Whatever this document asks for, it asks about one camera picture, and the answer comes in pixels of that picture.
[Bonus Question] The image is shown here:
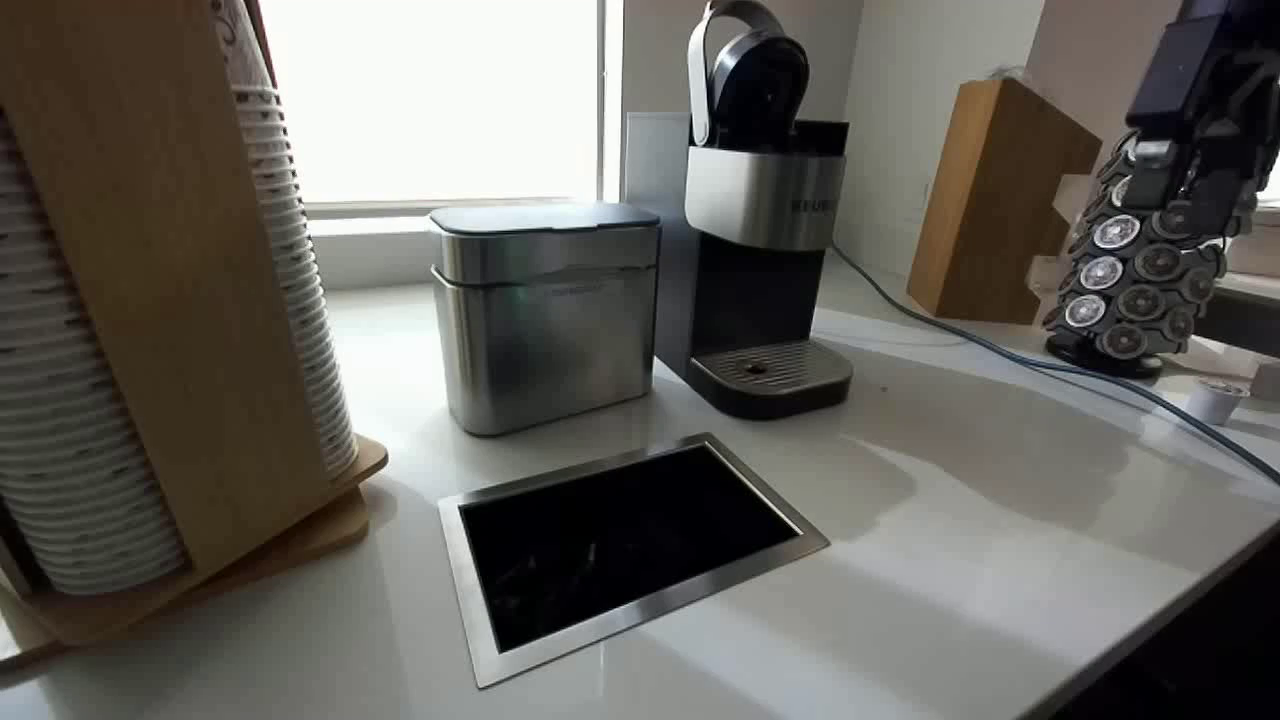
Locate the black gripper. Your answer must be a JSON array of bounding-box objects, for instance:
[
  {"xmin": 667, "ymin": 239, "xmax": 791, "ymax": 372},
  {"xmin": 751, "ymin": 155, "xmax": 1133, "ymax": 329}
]
[{"xmin": 1124, "ymin": 0, "xmax": 1280, "ymax": 147}]

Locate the coffee pod carousel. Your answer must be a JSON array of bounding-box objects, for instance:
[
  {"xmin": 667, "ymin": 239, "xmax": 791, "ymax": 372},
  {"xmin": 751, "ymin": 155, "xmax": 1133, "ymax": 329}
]
[{"xmin": 1040, "ymin": 123, "xmax": 1266, "ymax": 382}]

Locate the black silver pod coffee machine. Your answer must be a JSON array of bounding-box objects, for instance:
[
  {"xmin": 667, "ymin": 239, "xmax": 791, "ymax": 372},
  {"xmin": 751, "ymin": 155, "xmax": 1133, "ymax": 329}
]
[{"xmin": 654, "ymin": 0, "xmax": 856, "ymax": 425}]

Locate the steel framed counter trash chute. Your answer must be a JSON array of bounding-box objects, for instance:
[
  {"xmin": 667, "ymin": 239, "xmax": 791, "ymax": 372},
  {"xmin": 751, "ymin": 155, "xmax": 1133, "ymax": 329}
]
[{"xmin": 435, "ymin": 431, "xmax": 831, "ymax": 694}]

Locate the stack of paper cups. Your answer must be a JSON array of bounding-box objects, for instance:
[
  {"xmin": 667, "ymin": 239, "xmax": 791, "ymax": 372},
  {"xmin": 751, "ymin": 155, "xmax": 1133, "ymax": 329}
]
[
  {"xmin": 211, "ymin": 0, "xmax": 363, "ymax": 485},
  {"xmin": 0, "ymin": 115, "xmax": 191, "ymax": 599}
]

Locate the black box device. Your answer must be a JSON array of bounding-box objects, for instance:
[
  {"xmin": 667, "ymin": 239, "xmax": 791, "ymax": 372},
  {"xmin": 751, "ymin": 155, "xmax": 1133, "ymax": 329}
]
[{"xmin": 1202, "ymin": 281, "xmax": 1280, "ymax": 361}]

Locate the wooden knife block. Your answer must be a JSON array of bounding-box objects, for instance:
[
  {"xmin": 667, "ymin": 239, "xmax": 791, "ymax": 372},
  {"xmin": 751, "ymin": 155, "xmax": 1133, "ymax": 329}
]
[{"xmin": 904, "ymin": 71, "xmax": 1109, "ymax": 329}]

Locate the small white adapter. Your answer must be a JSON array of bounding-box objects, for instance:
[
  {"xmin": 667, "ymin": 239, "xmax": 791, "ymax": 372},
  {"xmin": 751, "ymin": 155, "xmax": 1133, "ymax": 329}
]
[{"xmin": 1173, "ymin": 378, "xmax": 1257, "ymax": 431}]

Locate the stainless steel canister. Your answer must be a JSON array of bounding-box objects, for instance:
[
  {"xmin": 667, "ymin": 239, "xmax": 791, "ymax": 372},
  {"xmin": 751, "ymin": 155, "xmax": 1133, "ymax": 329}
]
[{"xmin": 428, "ymin": 200, "xmax": 667, "ymax": 442}]

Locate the window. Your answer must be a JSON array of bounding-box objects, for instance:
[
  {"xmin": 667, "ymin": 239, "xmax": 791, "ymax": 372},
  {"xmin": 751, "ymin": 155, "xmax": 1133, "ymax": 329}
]
[{"xmin": 255, "ymin": 0, "xmax": 627, "ymax": 216}]

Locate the wooden cup dispenser stand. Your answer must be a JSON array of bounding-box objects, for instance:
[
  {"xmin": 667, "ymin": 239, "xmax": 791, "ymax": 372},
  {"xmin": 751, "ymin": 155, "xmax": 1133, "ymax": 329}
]
[{"xmin": 0, "ymin": 0, "xmax": 391, "ymax": 655}]

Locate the blue cable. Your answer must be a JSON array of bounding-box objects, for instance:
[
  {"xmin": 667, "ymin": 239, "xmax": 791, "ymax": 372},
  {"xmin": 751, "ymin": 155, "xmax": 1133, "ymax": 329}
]
[{"xmin": 829, "ymin": 239, "xmax": 1280, "ymax": 490}]

